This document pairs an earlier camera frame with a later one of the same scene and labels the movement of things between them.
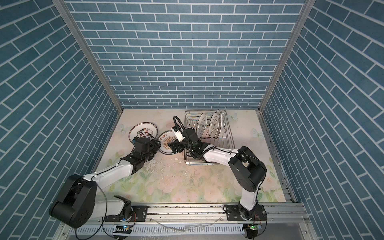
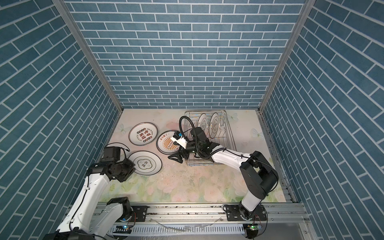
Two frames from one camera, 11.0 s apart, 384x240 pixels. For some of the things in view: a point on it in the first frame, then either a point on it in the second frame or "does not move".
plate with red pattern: x=143 y=130 does not move
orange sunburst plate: x=165 y=138 does not move
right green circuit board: x=255 y=227 does not move
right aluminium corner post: x=308 y=7 does not move
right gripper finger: x=174 y=146 to x=176 y=157
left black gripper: x=155 y=145 to x=131 y=168
